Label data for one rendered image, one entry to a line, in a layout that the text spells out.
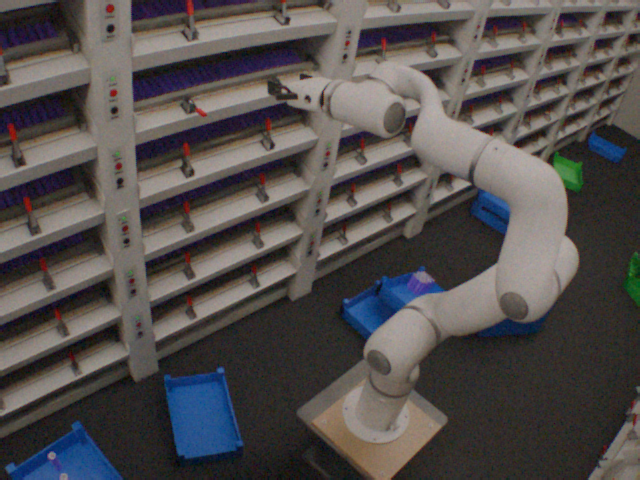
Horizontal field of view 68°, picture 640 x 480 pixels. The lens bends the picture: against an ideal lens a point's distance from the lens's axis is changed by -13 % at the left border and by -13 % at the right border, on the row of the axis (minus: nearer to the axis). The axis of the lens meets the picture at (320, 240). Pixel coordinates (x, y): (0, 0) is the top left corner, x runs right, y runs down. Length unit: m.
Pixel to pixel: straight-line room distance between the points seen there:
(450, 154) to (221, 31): 0.65
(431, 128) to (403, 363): 0.49
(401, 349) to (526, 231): 0.40
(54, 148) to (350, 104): 0.65
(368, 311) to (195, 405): 0.79
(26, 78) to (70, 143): 0.20
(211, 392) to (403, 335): 0.88
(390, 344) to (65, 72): 0.87
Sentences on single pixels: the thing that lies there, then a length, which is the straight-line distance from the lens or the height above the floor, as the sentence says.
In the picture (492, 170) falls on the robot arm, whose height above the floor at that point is 1.15.
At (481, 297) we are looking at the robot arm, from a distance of 1.02.
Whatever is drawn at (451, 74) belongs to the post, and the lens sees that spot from 2.15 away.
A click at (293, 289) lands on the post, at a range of 2.09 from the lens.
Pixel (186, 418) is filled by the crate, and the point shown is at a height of 0.00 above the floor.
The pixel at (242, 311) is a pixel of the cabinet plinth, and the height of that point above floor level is 0.04.
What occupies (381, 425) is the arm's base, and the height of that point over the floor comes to 0.34.
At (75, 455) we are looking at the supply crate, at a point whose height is 0.40.
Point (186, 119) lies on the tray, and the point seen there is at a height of 0.93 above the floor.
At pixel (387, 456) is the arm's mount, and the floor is 0.29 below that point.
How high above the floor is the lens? 1.56
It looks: 40 degrees down
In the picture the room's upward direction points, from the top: 11 degrees clockwise
